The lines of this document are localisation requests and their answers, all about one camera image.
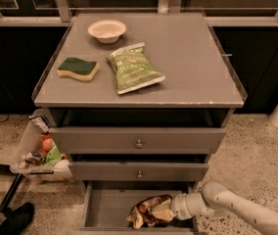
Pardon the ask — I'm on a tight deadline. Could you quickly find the clear plastic bin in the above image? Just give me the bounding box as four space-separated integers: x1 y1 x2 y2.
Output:
10 109 71 181

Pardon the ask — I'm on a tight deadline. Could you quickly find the orange fruit in bin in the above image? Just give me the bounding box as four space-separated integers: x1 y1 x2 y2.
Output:
42 139 53 152

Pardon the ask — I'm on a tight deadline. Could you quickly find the white paper bowl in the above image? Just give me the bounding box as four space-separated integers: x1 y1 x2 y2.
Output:
87 20 126 44

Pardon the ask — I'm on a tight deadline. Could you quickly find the green jalapeno chip bag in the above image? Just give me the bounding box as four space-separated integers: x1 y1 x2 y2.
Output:
107 42 165 95

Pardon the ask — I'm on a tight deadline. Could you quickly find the grey middle drawer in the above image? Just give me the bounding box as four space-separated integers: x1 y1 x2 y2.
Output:
69 162 209 181

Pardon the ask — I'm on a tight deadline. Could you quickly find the grey bottom drawer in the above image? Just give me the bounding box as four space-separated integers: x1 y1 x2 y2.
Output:
81 181 200 235

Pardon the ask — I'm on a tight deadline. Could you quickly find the green yellow sponge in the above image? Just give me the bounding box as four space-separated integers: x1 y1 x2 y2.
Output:
58 57 99 81

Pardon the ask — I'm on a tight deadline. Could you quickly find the grey top drawer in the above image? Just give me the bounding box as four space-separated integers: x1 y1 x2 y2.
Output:
50 126 226 155

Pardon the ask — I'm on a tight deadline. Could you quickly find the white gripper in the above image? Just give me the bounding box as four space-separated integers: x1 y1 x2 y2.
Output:
152 192 214 221

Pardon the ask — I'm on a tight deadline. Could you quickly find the grey drawer cabinet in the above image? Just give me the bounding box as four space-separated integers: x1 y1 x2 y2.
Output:
31 11 249 235

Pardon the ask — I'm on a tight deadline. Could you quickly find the black floor bar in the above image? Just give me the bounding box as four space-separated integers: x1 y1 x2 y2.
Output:
0 173 23 213

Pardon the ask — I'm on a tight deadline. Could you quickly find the brown chip bag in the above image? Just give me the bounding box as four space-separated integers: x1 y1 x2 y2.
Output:
126 194 172 229

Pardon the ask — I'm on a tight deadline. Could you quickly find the green packet in bin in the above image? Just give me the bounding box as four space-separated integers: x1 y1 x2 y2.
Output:
45 146 63 166

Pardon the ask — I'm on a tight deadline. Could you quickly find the grey drawer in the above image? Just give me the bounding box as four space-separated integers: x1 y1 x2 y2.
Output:
50 126 226 155
81 181 200 235
69 162 209 181

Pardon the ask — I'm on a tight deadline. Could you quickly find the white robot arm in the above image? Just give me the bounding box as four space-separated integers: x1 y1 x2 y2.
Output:
162 104 278 235

